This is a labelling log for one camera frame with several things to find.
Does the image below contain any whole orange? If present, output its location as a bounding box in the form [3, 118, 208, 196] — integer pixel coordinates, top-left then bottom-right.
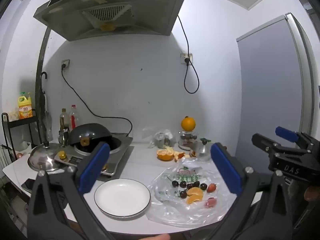
[181, 116, 196, 132]

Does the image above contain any peeled orange segment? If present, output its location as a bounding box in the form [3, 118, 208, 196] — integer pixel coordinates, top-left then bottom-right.
[186, 195, 203, 205]
[187, 187, 204, 197]

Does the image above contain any black wok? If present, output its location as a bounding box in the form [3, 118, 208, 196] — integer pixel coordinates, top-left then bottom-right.
[68, 123, 113, 153]

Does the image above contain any half peeled orange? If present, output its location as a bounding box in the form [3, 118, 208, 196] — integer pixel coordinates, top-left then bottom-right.
[157, 148, 175, 161]

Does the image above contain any black folded umbrella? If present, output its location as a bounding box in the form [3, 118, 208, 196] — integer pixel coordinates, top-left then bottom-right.
[39, 71, 53, 141]

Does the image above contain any yellow detergent bottle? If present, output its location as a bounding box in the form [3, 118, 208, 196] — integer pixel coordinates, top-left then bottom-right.
[18, 92, 34, 120]

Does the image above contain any orange peel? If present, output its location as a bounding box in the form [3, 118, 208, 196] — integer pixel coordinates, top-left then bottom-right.
[174, 151, 192, 163]

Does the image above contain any white plate with dark rim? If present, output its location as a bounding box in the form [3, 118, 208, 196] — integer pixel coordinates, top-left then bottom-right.
[94, 179, 151, 217]

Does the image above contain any black range hood cable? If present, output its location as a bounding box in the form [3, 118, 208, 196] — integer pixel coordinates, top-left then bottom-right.
[177, 14, 200, 94]

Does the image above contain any black metal rack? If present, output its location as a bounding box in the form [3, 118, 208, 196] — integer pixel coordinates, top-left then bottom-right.
[1, 112, 42, 160]

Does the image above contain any red label bottle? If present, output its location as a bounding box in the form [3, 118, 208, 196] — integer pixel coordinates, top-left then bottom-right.
[69, 105, 80, 131]

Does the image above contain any glass jar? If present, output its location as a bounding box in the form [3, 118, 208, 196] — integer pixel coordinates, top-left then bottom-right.
[178, 130, 200, 151]

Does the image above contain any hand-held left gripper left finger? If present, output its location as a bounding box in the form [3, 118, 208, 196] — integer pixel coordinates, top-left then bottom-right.
[27, 141, 112, 240]

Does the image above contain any dark oil bottle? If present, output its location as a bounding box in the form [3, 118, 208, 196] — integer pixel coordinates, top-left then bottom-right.
[60, 108, 70, 133]

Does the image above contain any steel range hood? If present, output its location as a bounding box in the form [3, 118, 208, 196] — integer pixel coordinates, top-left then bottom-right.
[33, 0, 190, 42]

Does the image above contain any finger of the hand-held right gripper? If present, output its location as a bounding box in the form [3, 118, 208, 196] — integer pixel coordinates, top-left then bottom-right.
[252, 133, 310, 156]
[275, 126, 320, 153]

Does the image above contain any black flat pouch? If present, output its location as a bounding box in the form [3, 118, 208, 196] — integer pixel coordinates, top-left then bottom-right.
[21, 178, 37, 193]

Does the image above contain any clear printed plastic bag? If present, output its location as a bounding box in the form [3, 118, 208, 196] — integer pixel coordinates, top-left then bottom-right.
[147, 159, 238, 228]

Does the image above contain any person's right hand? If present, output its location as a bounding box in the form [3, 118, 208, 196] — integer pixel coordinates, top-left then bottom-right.
[304, 186, 320, 202]

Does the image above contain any steel cup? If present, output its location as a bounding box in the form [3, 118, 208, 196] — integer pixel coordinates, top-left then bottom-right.
[154, 135, 173, 148]

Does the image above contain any black cooker cable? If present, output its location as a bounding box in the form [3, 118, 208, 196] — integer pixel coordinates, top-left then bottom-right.
[61, 64, 133, 138]

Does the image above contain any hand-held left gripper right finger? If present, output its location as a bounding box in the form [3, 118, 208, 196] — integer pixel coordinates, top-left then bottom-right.
[207, 142, 293, 240]

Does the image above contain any small clear plastic bag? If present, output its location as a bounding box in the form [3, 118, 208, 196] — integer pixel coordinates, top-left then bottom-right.
[142, 127, 176, 149]

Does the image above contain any steel pot lid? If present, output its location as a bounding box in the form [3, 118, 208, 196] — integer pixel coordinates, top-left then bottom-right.
[27, 141, 63, 172]

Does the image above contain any steel induction cooker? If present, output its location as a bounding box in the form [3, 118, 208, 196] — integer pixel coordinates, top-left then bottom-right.
[54, 132, 134, 178]

